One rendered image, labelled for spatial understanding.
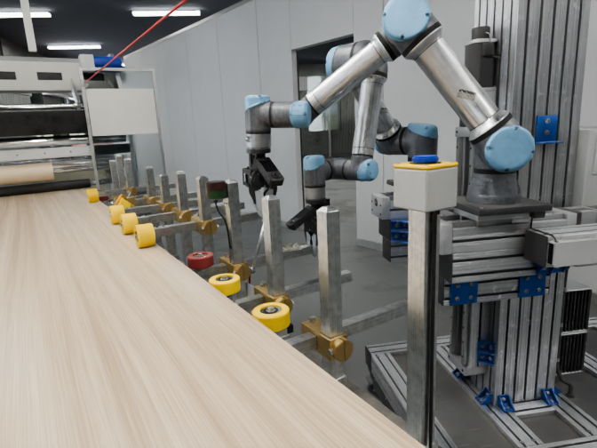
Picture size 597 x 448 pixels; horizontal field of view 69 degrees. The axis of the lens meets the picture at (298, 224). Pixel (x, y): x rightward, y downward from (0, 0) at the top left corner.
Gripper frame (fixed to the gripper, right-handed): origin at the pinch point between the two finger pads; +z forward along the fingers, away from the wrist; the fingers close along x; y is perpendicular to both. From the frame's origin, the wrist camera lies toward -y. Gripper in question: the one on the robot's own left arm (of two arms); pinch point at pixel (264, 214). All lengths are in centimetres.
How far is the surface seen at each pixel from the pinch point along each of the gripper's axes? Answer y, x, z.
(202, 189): 29.1, 9.2, -4.4
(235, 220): 3.8, 8.0, 1.4
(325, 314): -45.3, 9.1, 12.4
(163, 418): -63, 49, 10
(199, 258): 5.6, 19.8, 12.1
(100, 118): 233, 10, -27
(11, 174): 234, 70, 8
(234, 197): 4.1, 7.7, -5.4
